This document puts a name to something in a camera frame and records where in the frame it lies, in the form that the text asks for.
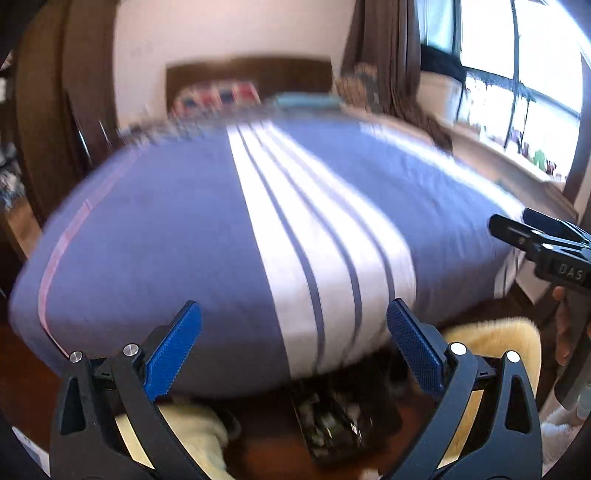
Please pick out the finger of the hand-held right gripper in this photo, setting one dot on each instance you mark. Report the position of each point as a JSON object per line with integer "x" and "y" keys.
{"x": 512, "y": 233}
{"x": 551, "y": 226}

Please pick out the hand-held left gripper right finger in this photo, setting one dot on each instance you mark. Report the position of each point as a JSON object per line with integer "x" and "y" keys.
{"x": 415, "y": 350}

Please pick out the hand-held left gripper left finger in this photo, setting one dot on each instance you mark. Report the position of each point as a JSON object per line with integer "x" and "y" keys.
{"x": 173, "y": 350}

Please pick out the black bin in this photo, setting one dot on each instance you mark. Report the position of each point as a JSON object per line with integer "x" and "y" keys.
{"x": 383, "y": 415}

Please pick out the person's right hand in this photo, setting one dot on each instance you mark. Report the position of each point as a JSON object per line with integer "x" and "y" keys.
{"x": 563, "y": 327}

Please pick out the beige window ledge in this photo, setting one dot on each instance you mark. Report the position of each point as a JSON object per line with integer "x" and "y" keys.
{"x": 498, "y": 166}

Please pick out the yellow fluffy rug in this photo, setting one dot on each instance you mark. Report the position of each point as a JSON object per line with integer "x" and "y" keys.
{"x": 489, "y": 337}

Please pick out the blue white striped blanket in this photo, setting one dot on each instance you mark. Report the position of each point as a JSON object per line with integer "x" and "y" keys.
{"x": 184, "y": 221}

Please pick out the white storage box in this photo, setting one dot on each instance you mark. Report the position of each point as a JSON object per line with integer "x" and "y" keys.
{"x": 438, "y": 97}

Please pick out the white fluffy rug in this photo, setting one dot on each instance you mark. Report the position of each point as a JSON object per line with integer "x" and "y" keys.
{"x": 561, "y": 434}

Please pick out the window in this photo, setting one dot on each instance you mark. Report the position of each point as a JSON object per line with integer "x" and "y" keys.
{"x": 531, "y": 41}

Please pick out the brown curtain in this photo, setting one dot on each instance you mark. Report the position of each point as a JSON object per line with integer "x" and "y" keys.
{"x": 383, "y": 41}

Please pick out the teal pillow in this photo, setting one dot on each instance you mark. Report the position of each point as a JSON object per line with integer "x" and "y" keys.
{"x": 304, "y": 101}

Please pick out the plaid pillow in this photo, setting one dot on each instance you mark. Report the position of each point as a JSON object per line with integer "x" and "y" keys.
{"x": 217, "y": 97}

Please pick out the wooden wardrobe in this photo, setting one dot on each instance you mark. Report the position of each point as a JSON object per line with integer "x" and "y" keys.
{"x": 55, "y": 92}

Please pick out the dark wooden headboard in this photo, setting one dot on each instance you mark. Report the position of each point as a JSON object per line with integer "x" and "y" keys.
{"x": 249, "y": 71}

